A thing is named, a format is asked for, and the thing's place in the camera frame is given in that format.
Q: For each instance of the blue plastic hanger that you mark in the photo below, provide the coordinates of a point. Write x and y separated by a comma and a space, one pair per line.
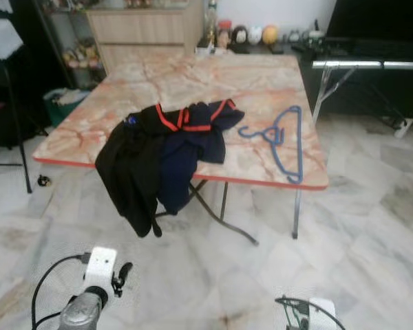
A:
274, 135

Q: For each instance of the black shirt red collar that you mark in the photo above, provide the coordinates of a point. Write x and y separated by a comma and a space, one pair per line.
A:
131, 165

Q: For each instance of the small black caster wheel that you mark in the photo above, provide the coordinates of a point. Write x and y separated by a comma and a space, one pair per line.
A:
45, 181

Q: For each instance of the green storage basket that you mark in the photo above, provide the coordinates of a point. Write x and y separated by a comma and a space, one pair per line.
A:
65, 106

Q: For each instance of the marble top folding table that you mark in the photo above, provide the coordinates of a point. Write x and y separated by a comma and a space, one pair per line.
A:
158, 75

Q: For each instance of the light wooden cabinet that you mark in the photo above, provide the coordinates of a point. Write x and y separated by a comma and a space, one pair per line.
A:
144, 34

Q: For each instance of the black television console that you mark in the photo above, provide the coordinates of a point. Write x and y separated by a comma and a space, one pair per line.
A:
372, 89

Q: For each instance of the black display shelf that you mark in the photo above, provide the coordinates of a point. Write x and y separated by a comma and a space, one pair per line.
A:
55, 27

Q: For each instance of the jar with red lid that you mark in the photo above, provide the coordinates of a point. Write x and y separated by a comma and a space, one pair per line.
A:
224, 36

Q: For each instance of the silver metal clothes rack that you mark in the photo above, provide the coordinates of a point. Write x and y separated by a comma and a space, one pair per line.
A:
358, 64

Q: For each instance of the black mouse plush toy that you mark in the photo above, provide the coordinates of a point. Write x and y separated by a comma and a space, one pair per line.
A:
239, 37

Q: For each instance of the gold trophy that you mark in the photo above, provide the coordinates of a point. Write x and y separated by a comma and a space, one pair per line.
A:
210, 24

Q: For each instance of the black stand white cloth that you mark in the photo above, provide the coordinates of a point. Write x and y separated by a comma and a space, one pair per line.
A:
3, 38

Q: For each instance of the white round plush toy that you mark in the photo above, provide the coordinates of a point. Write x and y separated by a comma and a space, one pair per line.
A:
255, 36

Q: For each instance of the yellow round plush toy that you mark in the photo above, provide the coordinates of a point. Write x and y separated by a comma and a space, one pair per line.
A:
271, 36

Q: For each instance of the green mug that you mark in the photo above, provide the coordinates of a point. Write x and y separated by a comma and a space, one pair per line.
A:
314, 38

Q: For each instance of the black flat television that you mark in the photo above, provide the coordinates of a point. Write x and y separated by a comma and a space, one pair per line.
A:
378, 17

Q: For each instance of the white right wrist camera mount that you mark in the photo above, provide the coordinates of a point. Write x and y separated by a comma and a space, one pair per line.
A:
323, 315

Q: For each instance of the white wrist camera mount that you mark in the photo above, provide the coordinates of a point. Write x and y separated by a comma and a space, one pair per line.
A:
323, 315
100, 268

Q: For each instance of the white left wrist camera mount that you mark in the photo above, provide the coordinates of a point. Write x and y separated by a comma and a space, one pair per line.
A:
100, 268

